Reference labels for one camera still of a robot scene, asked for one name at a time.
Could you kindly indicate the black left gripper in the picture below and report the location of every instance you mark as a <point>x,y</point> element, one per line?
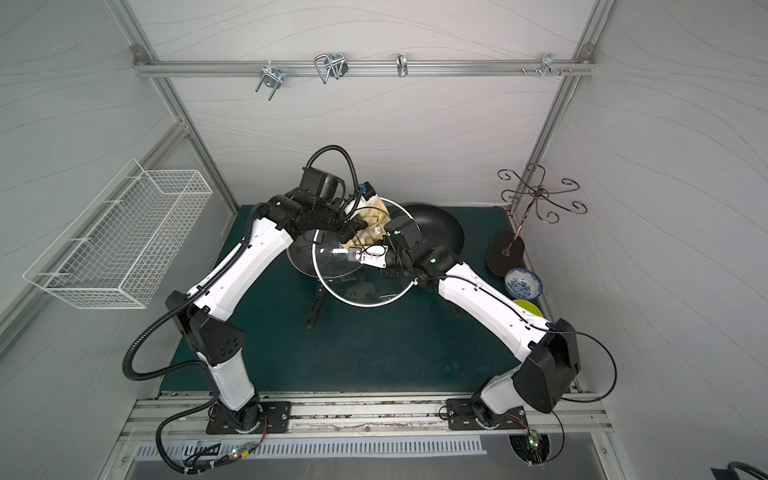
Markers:
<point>346,225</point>

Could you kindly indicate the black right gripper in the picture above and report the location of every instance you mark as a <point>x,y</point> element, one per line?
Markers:
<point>393,252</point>

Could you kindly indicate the yellow cleaning cloth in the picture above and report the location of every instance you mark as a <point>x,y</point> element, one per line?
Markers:
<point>366,221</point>

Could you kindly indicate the glass pot lid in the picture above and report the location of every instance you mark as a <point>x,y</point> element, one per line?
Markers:
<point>324,247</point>
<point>369,287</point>

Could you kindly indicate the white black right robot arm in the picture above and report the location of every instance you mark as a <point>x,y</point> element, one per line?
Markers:
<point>547,352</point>

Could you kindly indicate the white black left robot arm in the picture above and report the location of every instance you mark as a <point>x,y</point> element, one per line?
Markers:
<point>204,310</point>

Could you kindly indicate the right black frying pan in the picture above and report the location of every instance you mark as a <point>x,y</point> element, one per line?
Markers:
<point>446,235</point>

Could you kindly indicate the black frying pan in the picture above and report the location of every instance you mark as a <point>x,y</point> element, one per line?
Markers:
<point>315,306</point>
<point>446,235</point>

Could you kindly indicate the left black frying pan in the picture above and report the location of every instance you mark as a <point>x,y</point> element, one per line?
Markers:
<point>315,306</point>

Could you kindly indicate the black base copper hook stand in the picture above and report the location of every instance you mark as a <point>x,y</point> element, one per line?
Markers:
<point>530,197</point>

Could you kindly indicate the blue white ceramic bowl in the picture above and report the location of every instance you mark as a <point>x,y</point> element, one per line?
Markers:
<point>523,284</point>

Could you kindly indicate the left metal u-bolt clamp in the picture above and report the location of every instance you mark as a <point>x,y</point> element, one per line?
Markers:
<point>271,80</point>

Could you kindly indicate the metal u-bolt clamp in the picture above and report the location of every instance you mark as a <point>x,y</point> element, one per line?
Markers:
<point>271,80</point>
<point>330,65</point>

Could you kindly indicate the lime green bowl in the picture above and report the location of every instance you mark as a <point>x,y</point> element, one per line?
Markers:
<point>527,308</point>

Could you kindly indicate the white vent grille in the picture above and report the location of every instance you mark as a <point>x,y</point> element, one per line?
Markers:
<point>312,448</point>

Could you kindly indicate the right metal bolt clamp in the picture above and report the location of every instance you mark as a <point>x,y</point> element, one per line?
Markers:
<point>547,68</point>

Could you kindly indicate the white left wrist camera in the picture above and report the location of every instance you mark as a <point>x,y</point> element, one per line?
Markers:
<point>320,185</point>

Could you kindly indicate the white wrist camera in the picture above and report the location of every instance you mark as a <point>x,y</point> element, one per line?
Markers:
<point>372,255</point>
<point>320,185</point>

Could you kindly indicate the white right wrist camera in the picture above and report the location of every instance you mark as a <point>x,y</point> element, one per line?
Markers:
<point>372,255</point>

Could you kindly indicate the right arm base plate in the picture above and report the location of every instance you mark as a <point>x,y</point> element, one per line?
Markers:
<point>466,414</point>

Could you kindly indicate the white wire basket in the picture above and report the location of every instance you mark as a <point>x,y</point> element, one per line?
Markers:
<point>115,253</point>

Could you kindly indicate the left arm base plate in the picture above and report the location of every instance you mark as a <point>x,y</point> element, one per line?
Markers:
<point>271,417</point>

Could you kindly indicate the horizontal aluminium rail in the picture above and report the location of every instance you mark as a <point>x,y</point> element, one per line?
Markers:
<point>357,68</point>

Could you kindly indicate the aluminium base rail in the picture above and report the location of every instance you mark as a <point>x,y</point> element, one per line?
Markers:
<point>358,414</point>

